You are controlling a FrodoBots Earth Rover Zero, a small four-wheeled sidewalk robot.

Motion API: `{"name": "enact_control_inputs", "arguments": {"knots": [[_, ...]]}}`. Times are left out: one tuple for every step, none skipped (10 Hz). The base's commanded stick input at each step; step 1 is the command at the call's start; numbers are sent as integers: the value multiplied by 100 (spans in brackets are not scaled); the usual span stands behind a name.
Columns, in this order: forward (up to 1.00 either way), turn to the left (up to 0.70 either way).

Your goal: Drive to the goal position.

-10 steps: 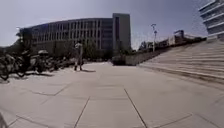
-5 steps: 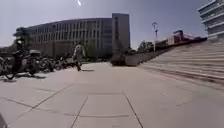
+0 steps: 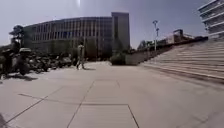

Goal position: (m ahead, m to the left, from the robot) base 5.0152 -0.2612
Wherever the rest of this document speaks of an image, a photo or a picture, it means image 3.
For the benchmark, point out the tree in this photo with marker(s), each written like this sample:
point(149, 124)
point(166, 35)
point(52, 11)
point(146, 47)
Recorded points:
point(17, 33)

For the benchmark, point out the large curved grey building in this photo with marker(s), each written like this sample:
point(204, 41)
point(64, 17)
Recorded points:
point(66, 31)

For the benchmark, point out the lamp post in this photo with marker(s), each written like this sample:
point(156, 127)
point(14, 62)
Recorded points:
point(155, 40)

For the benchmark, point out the low grey wall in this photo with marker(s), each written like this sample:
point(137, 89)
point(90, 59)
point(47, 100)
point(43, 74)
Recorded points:
point(140, 57)

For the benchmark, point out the row of parked bicycles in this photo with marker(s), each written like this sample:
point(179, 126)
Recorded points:
point(43, 63)

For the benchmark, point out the person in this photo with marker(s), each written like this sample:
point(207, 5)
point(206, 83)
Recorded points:
point(80, 55)

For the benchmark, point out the white banded glass building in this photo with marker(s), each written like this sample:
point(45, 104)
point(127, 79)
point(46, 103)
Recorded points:
point(215, 18)

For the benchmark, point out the grey concrete slab plaza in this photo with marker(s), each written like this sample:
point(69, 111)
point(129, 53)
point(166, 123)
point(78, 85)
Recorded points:
point(110, 90)

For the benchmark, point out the dark bush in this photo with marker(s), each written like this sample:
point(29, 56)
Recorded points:
point(117, 59)

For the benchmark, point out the brown brick building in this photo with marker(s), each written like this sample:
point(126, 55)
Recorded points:
point(178, 35)

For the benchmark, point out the wide grey stone stairs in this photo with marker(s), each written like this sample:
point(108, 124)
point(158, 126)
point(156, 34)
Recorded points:
point(196, 58)

